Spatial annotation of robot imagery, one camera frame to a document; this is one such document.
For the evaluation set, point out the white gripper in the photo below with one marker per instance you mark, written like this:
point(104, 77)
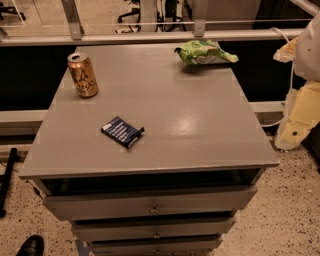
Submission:
point(309, 53)

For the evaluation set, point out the green rice chip bag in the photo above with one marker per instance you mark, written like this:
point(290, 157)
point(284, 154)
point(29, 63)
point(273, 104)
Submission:
point(199, 52)

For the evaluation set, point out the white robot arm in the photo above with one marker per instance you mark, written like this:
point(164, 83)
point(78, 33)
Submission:
point(307, 56)

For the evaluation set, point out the grey metal railing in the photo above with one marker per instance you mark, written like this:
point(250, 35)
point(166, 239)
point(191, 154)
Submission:
point(90, 22)

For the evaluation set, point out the grey drawer cabinet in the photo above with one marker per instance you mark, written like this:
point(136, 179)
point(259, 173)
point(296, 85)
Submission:
point(200, 131)

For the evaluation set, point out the middle grey drawer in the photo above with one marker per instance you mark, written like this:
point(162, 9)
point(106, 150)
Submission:
point(153, 229)

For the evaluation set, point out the grey drawer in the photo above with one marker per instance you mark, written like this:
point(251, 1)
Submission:
point(150, 203)
point(154, 247)
point(153, 229)

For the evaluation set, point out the bottom grey drawer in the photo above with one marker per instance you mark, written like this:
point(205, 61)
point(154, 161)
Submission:
point(154, 247)

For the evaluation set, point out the blue snack packet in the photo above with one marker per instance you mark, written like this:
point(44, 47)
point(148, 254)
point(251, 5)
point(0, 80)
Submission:
point(122, 132)

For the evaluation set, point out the black office chair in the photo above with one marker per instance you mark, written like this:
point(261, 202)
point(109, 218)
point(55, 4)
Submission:
point(135, 12)

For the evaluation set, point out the gold soda can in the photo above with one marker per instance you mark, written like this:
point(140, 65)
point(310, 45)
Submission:
point(83, 75)

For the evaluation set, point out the top grey drawer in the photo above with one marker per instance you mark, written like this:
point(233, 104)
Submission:
point(150, 203)

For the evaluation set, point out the black shoe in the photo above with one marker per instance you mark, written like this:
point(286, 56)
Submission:
point(33, 246)

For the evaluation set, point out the black stand leg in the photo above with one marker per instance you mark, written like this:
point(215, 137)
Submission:
point(5, 180)

